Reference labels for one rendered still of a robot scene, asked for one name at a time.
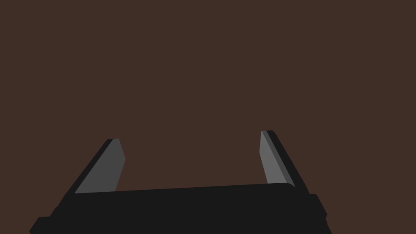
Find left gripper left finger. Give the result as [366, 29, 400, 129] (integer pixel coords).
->
[66, 138, 126, 195]

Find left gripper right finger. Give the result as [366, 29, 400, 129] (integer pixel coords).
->
[259, 130, 309, 193]

